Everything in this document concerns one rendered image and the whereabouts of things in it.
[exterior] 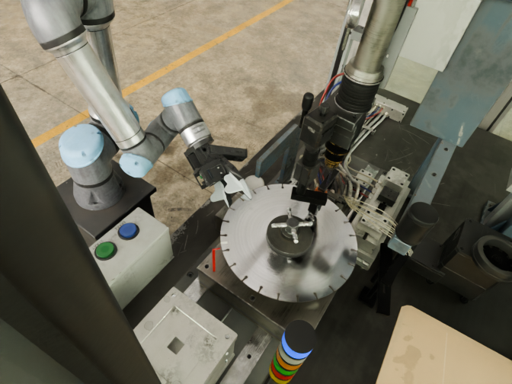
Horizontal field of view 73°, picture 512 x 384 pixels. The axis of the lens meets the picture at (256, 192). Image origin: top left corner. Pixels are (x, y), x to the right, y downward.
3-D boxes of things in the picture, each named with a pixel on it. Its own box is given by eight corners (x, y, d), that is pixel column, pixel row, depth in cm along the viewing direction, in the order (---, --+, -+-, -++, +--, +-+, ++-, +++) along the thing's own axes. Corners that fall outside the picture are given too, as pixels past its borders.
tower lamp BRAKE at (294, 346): (302, 366, 48) (307, 360, 46) (275, 346, 50) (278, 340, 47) (318, 339, 51) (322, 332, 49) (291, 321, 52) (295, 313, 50)
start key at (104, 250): (106, 264, 81) (104, 259, 80) (94, 254, 83) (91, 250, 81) (119, 251, 84) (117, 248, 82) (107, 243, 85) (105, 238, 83)
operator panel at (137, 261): (94, 338, 84) (75, 315, 72) (64, 312, 87) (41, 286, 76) (174, 257, 100) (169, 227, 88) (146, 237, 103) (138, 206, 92)
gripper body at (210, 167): (203, 192, 96) (180, 154, 96) (227, 178, 100) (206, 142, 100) (211, 187, 90) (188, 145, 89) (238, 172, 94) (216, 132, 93)
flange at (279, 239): (270, 212, 87) (271, 206, 86) (314, 222, 87) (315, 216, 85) (262, 250, 80) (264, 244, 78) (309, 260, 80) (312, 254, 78)
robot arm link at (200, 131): (200, 128, 99) (209, 117, 92) (207, 142, 100) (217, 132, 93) (177, 138, 96) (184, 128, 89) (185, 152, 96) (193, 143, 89)
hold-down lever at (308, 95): (324, 115, 63) (334, 107, 64) (299, 95, 64) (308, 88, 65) (315, 140, 70) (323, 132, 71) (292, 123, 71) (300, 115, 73)
